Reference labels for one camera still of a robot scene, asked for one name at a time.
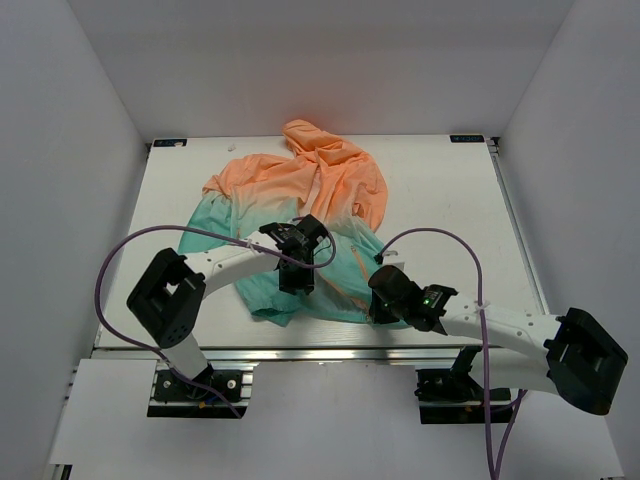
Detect orange and teal jacket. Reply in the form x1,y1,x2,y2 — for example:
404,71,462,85
178,120,388,326

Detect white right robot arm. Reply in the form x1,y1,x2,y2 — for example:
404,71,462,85
368,265,628,416

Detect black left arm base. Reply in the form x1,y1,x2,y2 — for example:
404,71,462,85
147,367,253,420

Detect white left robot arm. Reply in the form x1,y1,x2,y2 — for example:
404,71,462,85
126,215,333,399

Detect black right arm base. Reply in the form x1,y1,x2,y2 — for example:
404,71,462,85
414,346,485,425

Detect blue left corner sticker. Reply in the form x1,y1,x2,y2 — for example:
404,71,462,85
152,138,187,148

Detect blue corner sticker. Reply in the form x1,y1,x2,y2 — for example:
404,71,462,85
152,138,187,148
449,134,485,144

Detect blue right corner sticker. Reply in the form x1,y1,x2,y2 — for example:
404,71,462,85
449,134,485,144

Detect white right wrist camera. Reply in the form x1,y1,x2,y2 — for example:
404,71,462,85
374,249,405,271

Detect aluminium table frame rail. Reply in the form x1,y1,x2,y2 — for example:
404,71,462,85
486,137,549,313

